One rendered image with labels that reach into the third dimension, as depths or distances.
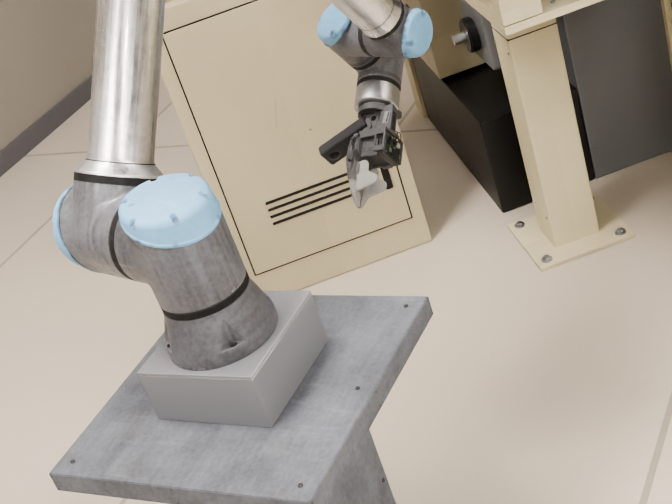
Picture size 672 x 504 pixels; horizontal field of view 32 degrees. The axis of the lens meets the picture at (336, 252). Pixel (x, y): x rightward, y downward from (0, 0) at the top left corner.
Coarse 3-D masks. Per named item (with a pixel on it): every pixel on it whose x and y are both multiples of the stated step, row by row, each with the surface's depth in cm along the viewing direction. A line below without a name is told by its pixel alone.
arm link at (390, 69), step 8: (376, 64) 232; (384, 64) 233; (392, 64) 234; (400, 64) 236; (360, 72) 235; (368, 72) 233; (376, 72) 232; (384, 72) 232; (392, 72) 233; (400, 72) 235; (360, 80) 234; (384, 80) 232; (392, 80) 233; (400, 80) 235; (400, 88) 235
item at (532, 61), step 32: (544, 32) 284; (512, 64) 287; (544, 64) 288; (512, 96) 299; (544, 96) 292; (544, 128) 296; (576, 128) 298; (544, 160) 300; (576, 160) 302; (544, 192) 304; (576, 192) 306; (544, 224) 316; (576, 224) 311
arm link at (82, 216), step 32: (128, 0) 186; (160, 0) 190; (96, 32) 190; (128, 32) 187; (160, 32) 191; (96, 64) 189; (128, 64) 187; (160, 64) 192; (96, 96) 189; (128, 96) 188; (96, 128) 189; (128, 128) 189; (96, 160) 189; (128, 160) 189; (64, 192) 197; (96, 192) 188; (128, 192) 188; (64, 224) 193; (96, 224) 187; (96, 256) 188
